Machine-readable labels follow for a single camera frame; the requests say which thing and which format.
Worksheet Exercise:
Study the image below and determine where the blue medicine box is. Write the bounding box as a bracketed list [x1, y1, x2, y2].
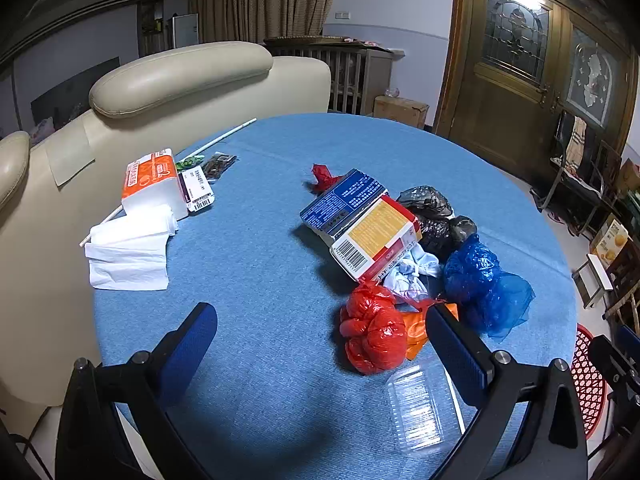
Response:
[299, 169, 388, 246]

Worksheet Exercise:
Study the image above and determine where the yellow printed cardboard box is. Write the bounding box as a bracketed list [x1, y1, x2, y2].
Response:
[589, 214, 629, 269]

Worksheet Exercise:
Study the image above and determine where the dark foil snack packet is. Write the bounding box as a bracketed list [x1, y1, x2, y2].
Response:
[202, 152, 238, 182]

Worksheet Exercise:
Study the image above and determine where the red plastic mesh basket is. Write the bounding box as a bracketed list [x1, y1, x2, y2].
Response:
[570, 324, 606, 439]

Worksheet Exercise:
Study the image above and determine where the thin white rod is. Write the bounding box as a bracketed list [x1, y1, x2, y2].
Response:
[78, 117, 258, 247]

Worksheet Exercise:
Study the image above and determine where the blue plastic bag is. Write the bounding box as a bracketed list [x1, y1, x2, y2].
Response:
[444, 234, 536, 341]

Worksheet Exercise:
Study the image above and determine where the brown wooden double door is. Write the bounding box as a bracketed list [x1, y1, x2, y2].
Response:
[434, 0, 639, 182]

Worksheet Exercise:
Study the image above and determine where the green pill blister pack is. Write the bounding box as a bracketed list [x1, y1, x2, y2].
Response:
[176, 155, 204, 172]

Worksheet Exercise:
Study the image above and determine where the black plastic bag bundle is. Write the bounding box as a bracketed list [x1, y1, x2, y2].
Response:
[397, 185, 477, 263]

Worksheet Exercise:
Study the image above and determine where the white knotted plastic bag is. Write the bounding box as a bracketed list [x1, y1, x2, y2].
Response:
[383, 244, 442, 304]

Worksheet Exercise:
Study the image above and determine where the red plastic bag bundle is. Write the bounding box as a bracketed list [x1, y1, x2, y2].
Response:
[338, 283, 408, 375]

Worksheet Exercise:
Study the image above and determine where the small white stool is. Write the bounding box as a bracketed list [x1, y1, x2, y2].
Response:
[572, 254, 613, 310]

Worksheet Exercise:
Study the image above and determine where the wooden slatted radiator cabinet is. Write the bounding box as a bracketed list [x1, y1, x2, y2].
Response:
[265, 36, 397, 116]

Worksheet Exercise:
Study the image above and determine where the blue round tablecloth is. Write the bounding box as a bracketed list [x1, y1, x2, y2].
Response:
[94, 114, 577, 479]

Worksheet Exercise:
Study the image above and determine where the clear plastic clamshell container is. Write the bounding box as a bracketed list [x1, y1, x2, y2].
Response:
[386, 358, 464, 456]

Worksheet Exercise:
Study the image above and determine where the red yellow medicine box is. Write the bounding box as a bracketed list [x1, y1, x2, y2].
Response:
[330, 195, 422, 284]

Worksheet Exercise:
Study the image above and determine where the white loose tissue paper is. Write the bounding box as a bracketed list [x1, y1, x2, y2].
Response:
[84, 205, 178, 292]

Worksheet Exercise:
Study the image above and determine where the orange white tissue pack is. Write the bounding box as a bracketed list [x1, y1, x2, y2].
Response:
[120, 148, 188, 220]

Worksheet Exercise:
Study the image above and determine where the brown cardboard box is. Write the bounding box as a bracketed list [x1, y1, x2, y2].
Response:
[373, 96, 428, 129]

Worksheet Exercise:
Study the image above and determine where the black metal chair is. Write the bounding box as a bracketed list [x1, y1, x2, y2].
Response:
[530, 110, 620, 236]

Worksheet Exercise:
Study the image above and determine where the orange plastic bag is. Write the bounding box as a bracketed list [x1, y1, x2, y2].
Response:
[401, 299, 459, 361]

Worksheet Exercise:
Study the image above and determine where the white barcode medicine box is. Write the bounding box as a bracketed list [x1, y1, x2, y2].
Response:
[179, 166, 215, 214]

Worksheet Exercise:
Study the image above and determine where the plaid scarf on chair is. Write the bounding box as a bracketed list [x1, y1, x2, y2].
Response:
[563, 117, 587, 176]

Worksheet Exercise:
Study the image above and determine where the beige leather sofa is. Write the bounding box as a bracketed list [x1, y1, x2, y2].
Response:
[1, 42, 331, 406]

